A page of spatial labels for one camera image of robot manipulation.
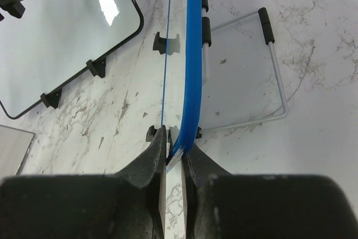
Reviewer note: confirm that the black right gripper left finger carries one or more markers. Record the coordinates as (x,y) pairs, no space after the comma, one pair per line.
(140,207)

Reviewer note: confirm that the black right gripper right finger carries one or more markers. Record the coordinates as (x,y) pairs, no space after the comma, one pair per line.
(198,171)

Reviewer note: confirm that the blue framed small whiteboard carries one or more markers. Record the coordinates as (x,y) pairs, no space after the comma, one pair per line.
(183,76)

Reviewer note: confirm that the black framed large whiteboard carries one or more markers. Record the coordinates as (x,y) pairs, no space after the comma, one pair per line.
(53,41)

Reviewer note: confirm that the black large board foot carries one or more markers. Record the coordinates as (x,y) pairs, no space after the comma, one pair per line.
(97,68)
(51,99)

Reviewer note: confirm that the black board foot clip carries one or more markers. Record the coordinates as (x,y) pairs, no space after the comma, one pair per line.
(166,45)

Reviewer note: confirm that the grey metal plate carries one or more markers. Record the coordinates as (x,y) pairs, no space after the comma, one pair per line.
(15,147)

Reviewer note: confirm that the white wire board stand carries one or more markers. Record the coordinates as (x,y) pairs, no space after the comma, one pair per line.
(243,80)

